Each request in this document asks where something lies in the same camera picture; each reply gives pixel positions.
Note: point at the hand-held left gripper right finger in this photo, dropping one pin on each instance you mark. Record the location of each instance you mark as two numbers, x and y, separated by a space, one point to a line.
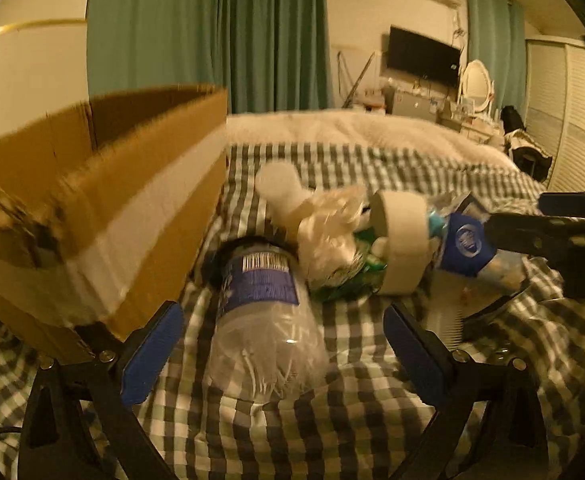
413 351

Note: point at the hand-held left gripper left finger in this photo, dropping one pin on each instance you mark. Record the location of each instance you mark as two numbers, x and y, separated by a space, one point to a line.
151 351

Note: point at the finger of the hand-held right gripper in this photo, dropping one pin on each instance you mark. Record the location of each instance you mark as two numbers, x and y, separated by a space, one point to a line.
522 234
564 203

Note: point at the crushed bottle with blue label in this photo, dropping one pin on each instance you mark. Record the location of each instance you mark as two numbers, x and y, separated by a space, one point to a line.
465 247

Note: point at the clear bottle with blue label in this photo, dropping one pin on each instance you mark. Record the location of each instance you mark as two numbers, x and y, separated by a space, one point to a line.
267 340

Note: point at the brown cardboard box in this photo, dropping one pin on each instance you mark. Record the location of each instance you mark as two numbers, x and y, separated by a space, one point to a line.
137 195

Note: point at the white plastic nozzle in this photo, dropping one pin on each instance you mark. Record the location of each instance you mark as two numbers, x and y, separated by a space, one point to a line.
280 185

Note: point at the white comb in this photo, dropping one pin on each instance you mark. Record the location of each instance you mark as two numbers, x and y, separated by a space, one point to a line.
448 325

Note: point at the dark chair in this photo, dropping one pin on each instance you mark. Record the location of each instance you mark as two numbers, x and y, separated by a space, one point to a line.
537 165

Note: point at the beige jacket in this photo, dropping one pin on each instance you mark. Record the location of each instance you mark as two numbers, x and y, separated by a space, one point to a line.
519 139

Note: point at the white louvred wardrobe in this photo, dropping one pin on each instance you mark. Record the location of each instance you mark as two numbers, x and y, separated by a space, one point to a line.
567 110

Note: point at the green snack packet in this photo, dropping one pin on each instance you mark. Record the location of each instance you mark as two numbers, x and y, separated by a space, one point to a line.
367 263

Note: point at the black backpack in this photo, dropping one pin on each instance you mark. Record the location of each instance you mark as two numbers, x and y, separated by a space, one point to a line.
512 119

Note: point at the checked bed sheet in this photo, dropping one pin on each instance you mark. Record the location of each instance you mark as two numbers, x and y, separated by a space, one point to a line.
352 435

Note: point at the beige tape roll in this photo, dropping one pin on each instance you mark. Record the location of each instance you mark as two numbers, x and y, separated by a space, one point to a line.
407 240

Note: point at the white dressing table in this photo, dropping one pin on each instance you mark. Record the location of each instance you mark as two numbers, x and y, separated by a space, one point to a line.
467 127

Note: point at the white plastic bag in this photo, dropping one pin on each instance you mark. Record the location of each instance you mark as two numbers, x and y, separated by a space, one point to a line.
327 235

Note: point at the white oval mirror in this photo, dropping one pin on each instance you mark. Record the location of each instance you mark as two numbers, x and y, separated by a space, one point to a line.
474 85

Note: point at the small grey fridge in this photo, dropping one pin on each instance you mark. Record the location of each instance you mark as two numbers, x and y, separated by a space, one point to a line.
412 105

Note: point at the narrow green curtain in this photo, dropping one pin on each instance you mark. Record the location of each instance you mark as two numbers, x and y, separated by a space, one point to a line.
492 35

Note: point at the cream fluffy blanket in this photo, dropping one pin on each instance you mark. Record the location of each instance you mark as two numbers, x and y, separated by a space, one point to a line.
362 130

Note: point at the leaning mop pole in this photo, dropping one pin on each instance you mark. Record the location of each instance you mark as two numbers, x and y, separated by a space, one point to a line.
357 82

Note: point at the wide green curtain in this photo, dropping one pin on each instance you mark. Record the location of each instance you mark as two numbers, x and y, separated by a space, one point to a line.
197 35

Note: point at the black wall television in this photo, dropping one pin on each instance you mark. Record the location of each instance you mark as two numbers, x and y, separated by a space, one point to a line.
422 55

